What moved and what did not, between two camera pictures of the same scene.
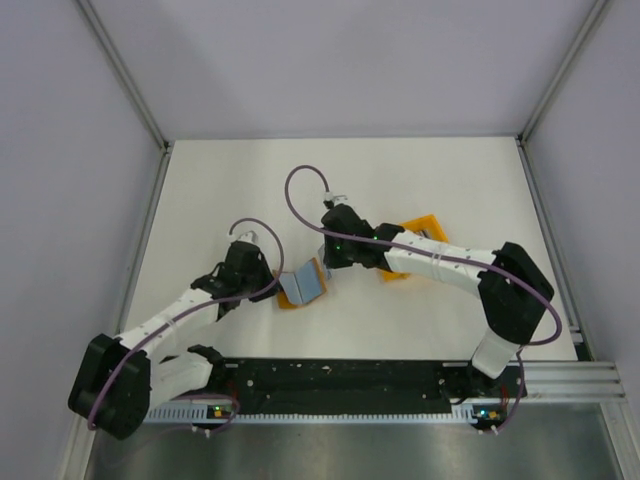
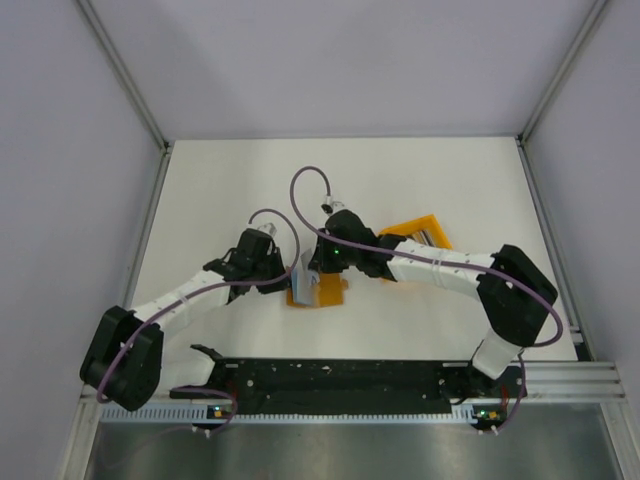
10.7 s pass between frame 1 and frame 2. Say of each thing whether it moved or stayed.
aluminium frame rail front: stayed
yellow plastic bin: stayed
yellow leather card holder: moved
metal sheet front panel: stayed
